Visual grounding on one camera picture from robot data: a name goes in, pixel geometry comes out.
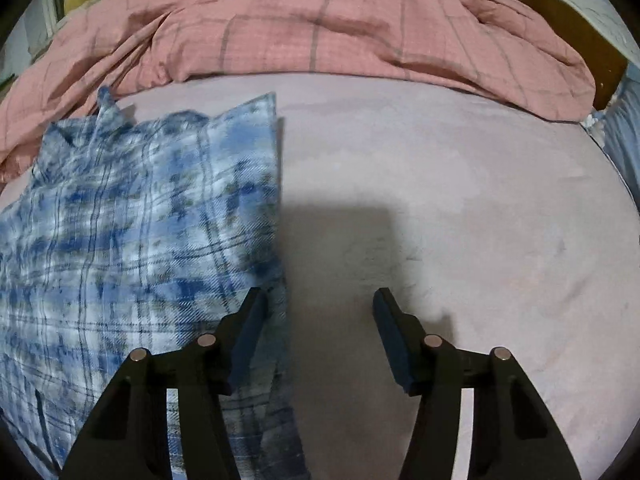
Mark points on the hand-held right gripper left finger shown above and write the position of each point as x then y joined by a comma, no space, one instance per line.
247,340

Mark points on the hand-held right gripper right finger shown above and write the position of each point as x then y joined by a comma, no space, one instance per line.
395,340

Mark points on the blue plaid shirt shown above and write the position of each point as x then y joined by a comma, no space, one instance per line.
125,235

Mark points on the bed with pink sheet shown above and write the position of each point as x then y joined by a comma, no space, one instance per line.
425,185

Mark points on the blue floral pillow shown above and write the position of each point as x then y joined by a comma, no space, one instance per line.
625,135

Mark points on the pink checked quilt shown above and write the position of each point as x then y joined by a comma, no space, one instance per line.
325,25

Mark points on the white and wooden headboard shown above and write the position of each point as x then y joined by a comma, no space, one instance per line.
565,15

